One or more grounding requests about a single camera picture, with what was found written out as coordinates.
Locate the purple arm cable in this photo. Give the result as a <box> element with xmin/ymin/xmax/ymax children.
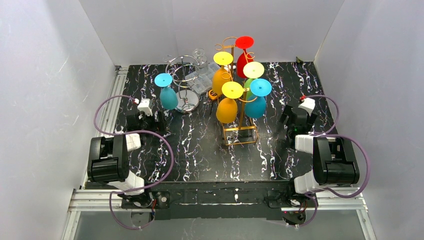
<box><xmin>298</xmin><ymin>95</ymin><xmax>371</xmax><ymax>228</ymax></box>
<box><xmin>93</xmin><ymin>95</ymin><xmax>175</xmax><ymax>231</ymax></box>

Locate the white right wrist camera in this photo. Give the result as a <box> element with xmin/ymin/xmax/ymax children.
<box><xmin>298</xmin><ymin>96</ymin><xmax>316</xmax><ymax>115</ymax></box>

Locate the blue plastic goblet back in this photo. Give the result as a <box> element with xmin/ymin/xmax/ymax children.
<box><xmin>245</xmin><ymin>78</ymin><xmax>272</xmax><ymax>119</ymax></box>

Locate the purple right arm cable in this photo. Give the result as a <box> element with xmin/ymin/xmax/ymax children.
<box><xmin>298</xmin><ymin>95</ymin><xmax>371</xmax><ymax>228</ymax></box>

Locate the red plastic goblet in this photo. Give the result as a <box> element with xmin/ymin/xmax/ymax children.
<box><xmin>235</xmin><ymin>35</ymin><xmax>254</xmax><ymax>79</ymax></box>

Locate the blue plastic goblet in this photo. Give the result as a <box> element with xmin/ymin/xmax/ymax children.
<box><xmin>154</xmin><ymin>73</ymin><xmax>178</xmax><ymax>110</ymax></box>
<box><xmin>245</xmin><ymin>78</ymin><xmax>272</xmax><ymax>119</ymax></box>

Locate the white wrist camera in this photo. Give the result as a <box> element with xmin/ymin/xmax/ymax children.
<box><xmin>298</xmin><ymin>96</ymin><xmax>316</xmax><ymax>115</ymax></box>
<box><xmin>133</xmin><ymin>98</ymin><xmax>153</xmax><ymax>117</ymax></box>

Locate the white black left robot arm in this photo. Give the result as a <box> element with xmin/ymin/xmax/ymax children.
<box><xmin>87</xmin><ymin>110</ymin><xmax>167</xmax><ymax>192</ymax></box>

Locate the clear glass wine glass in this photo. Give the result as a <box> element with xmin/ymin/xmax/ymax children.
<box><xmin>192</xmin><ymin>48</ymin><xmax>209</xmax><ymax>75</ymax></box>

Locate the clear plastic parts box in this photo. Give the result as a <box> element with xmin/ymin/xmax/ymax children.
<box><xmin>185</xmin><ymin>62</ymin><xmax>221</xmax><ymax>95</ymax></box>

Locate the chrome spiral glass rack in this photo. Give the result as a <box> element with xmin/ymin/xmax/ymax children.
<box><xmin>165</xmin><ymin>55</ymin><xmax>202</xmax><ymax>114</ymax></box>

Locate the green plastic goblet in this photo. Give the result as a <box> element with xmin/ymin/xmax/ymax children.
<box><xmin>240</xmin><ymin>61</ymin><xmax>265</xmax><ymax>103</ymax></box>

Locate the orange plastic goblet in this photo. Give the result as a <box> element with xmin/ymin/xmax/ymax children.
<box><xmin>212</xmin><ymin>51</ymin><xmax>234</xmax><ymax>96</ymax></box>
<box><xmin>216</xmin><ymin>81</ymin><xmax>244</xmax><ymax>124</ymax></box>

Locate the gold wire glass rack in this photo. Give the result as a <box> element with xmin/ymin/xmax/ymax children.
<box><xmin>215</xmin><ymin>36</ymin><xmax>258</xmax><ymax>146</ymax></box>

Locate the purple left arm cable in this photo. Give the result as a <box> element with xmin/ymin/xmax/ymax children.
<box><xmin>93</xmin><ymin>95</ymin><xmax>175</xmax><ymax>231</ymax></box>

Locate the yellow tape measure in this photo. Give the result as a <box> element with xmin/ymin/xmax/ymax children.
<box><xmin>207</xmin><ymin>89</ymin><xmax>219</xmax><ymax>101</ymax></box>

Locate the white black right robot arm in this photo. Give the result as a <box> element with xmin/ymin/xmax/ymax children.
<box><xmin>280</xmin><ymin>105</ymin><xmax>360</xmax><ymax>194</ymax></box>

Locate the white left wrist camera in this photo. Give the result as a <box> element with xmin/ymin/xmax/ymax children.
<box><xmin>133</xmin><ymin>98</ymin><xmax>153</xmax><ymax>117</ymax></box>

